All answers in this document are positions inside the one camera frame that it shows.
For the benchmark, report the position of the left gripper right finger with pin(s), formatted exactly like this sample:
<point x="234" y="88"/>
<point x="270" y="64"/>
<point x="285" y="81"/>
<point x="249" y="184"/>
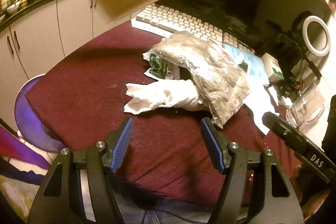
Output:
<point x="216" y="144"/>

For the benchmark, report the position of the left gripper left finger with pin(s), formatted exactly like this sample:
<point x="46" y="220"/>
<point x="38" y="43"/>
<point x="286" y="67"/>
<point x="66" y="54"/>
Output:
<point x="117" y="144"/>

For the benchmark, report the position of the crinkled clear plastic bag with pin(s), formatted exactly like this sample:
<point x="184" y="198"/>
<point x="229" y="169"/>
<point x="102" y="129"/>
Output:
<point x="221" y="82"/>

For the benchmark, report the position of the white knotted towel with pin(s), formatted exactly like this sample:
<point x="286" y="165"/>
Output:
<point x="182" y="94"/>

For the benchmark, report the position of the green white snack packet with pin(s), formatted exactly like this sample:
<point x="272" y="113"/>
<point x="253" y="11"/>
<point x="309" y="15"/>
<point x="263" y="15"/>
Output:
<point x="161" y="69"/>

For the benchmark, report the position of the purple electric fan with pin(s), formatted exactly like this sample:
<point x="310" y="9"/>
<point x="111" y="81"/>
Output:
<point x="29" y="124"/>

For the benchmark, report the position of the blue paper booklet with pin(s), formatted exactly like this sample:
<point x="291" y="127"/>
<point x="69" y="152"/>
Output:
<point x="252" y="64"/>

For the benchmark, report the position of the green white medicine box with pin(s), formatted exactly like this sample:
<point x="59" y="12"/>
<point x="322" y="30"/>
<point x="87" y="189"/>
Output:
<point x="272" y="68"/>

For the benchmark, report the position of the beige computer keyboard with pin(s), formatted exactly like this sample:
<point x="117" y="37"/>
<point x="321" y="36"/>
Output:
<point x="164" y="21"/>

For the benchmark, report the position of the black TCL monitor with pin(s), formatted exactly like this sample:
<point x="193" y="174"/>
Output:
<point x="264" y="25"/>

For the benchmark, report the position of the white ring light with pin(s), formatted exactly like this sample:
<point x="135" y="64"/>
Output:
<point x="321" y="28"/>

